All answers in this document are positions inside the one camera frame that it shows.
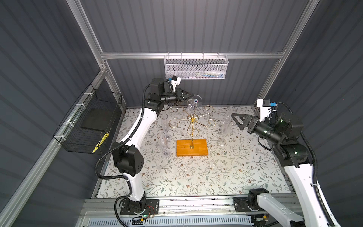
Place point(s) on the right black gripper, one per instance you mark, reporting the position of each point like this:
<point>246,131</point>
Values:
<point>245,118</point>

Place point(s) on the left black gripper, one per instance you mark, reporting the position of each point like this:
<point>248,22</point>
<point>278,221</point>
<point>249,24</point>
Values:
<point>178,94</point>

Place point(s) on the clear wine glass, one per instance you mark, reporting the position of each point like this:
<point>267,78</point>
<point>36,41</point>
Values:
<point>164,120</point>
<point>164,144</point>
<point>165,109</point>
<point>229,111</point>
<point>193,103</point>
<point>226,127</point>

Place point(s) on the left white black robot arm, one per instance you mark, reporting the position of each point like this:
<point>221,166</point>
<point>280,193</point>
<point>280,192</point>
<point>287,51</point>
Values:
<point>127,156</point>

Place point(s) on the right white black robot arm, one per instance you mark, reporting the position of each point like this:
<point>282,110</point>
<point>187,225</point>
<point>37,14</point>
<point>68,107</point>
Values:
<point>300,165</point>

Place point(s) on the orange wooden rack base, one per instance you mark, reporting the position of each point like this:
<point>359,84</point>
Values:
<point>189,148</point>

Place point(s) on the items in white basket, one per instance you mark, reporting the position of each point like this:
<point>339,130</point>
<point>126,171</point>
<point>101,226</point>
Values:
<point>206,75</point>

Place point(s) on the yellow striped item in basket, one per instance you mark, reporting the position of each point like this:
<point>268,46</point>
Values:
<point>99,144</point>

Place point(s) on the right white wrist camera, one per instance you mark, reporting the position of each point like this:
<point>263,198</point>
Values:
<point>265,108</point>

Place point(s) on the white wire mesh basket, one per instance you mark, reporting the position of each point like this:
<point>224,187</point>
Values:
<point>180,65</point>

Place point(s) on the gold wire glass rack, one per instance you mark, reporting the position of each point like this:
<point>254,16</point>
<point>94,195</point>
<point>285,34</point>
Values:
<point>193,120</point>

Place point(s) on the black wire mesh basket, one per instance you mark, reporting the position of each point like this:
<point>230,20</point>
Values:
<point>98,112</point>

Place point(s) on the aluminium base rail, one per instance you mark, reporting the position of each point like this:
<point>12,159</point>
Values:
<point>194,211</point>

